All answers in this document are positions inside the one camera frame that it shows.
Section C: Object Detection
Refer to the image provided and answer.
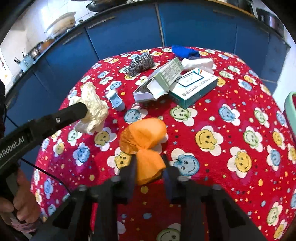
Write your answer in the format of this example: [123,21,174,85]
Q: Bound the red bin with green rim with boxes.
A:
[284,92,296,142]

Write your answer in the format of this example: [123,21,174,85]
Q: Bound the small grey blue bottle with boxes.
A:
[106,90,125,111]

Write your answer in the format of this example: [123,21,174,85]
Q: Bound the light green medicine box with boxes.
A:
[133,57,184,103]

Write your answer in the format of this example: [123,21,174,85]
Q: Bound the blue utensil holder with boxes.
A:
[13,49,34,72]

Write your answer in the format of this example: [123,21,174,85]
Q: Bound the dark rice cooker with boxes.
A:
[256,8,285,38]

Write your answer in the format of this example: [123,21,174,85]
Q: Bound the small orange bag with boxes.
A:
[119,118,167,185]

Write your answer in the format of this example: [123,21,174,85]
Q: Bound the steel wool scrubber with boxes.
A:
[128,53,155,77]

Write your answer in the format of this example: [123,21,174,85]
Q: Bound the person's left hand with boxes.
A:
[1,169,41,233]

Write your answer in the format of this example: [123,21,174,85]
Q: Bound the teal white medicine box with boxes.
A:
[169,68,218,108]

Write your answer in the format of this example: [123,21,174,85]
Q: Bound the steel pot far left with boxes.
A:
[28,39,54,60]

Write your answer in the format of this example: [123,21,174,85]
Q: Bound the black wok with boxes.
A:
[86,0,127,13]

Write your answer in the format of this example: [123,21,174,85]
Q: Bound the blue lower kitchen cabinets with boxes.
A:
[6,1,290,132]

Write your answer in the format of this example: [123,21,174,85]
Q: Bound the white pot with lid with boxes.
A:
[44,12,76,38]

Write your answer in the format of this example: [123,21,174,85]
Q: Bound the red smiley flower tablecloth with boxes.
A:
[31,48,295,240]

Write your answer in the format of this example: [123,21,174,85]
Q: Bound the white plastic wrapper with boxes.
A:
[181,58,214,74]

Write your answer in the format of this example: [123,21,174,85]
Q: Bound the cream paper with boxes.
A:
[68,82,108,135]

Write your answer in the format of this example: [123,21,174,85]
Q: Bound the blue cloth wad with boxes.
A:
[171,45,200,60]

